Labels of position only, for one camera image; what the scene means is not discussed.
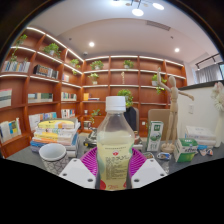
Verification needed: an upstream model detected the clear bottle with yellowish drink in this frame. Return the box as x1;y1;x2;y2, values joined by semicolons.
96;95;136;192

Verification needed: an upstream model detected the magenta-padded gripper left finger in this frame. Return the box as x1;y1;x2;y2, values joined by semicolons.
58;147;101;190

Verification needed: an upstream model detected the white ceramic vase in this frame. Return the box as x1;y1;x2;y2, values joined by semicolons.
214;116;224;148

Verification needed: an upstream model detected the branched ceiling lamp with globes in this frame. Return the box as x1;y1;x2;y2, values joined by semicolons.
111;0;165;18

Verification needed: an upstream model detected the tan chair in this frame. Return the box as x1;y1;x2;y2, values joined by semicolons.
147;108;172;133

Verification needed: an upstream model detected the wooden artist mannequin figure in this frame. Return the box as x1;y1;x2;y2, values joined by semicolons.
156;67;195;154

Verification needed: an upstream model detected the stack of colourful books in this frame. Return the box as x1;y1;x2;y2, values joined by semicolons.
29;118;82;158

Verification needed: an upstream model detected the stack of white books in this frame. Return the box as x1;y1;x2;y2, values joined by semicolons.
184;125;218;150

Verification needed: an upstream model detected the ceiling air vent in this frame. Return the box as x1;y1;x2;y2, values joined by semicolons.
145;19;172;32

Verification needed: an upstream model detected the green and white tissue box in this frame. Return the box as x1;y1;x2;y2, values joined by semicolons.
173;137;199;163

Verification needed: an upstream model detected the black track light rail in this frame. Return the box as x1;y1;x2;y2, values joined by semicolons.
194;52;223;70

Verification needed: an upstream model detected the small white snack packet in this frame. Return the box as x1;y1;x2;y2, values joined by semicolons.
198;147;214;157

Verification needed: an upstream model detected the green and white drink carton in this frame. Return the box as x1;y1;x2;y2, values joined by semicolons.
145;120;165;153

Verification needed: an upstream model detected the white curtain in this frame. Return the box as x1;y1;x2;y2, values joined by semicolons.
194;63;221;84

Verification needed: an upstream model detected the white mug with grey pattern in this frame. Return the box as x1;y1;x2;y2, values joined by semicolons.
38;142;71;176

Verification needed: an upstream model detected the chair with dark jacket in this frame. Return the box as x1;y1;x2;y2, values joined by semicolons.
123;106;140;132

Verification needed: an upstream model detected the wooden shelf unit with books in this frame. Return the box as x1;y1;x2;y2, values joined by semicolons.
0;26;188;158

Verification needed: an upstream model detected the dark framed window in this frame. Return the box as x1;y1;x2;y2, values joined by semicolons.
218;61;224;81

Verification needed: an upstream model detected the small blue snack packet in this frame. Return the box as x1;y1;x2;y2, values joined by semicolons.
156;151;172;161

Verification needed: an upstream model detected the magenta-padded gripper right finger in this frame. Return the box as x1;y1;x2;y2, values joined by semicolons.
128;147;168;190

